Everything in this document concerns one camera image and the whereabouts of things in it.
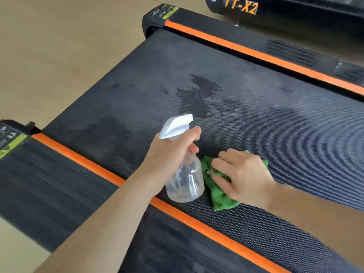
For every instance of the person's left hand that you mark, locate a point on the person's left hand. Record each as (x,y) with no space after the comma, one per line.
(165,162)

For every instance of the person's right hand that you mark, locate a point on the person's right hand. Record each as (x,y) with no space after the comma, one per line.
(247,179)

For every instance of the clear spray bottle white trigger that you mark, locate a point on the clear spray bottle white trigger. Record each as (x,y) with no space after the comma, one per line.
(184,181)

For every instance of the green cloth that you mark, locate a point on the green cloth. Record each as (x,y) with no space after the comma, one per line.
(221,200)

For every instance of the black orange-striped treadmill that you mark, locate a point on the black orange-striped treadmill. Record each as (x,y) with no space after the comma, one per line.
(284,14)
(227,110)

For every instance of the person's right forearm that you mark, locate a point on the person's right forearm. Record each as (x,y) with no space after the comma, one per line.
(321,224)

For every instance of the person's left forearm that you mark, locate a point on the person's left forearm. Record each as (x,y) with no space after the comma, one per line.
(99,233)

